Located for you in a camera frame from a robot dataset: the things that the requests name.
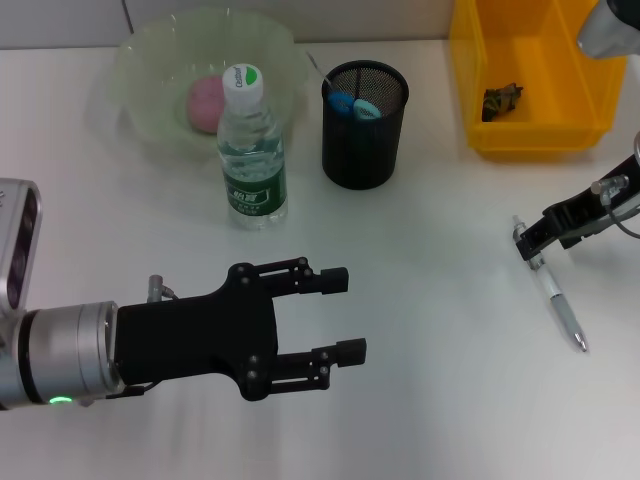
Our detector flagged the blue scissors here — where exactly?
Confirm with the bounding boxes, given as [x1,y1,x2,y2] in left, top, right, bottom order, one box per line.
[326,89,384,121]

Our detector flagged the transparent plastic ruler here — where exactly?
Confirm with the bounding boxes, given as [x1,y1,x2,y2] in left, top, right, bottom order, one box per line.
[305,49,337,97]

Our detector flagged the grey right gripper cable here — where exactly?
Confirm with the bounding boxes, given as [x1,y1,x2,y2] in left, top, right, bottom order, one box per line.
[590,174,640,234]

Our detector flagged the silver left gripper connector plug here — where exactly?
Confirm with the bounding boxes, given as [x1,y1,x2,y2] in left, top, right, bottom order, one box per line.
[147,273,180,304]

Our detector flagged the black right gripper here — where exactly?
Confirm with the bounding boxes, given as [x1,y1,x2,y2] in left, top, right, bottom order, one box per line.
[517,154,640,262]

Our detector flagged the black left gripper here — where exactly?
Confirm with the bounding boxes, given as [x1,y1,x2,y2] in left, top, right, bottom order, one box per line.
[114,257,368,402]

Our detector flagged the yellow plastic bin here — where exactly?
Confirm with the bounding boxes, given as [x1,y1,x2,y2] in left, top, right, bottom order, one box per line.
[448,0,629,162]

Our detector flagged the white grey pen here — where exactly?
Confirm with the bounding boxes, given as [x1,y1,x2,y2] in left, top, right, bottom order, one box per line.
[512,214,590,353]

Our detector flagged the pink toy peach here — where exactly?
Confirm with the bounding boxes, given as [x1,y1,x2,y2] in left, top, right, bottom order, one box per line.
[187,74,226,135]

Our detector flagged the clear green-label water bottle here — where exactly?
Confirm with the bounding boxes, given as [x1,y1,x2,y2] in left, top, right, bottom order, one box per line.
[216,62,290,232]

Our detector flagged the black mesh pen holder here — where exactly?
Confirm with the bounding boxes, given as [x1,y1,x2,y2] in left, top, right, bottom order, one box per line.
[321,59,410,190]

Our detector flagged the translucent green plastic fruit bowl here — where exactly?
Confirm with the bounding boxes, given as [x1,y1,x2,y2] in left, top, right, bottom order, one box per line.
[88,10,311,169]

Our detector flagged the green plastic wrapper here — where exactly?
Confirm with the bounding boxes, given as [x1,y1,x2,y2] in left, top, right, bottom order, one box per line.
[482,83,525,123]

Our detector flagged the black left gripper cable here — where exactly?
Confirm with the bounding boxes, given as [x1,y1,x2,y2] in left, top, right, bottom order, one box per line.
[104,382,162,400]

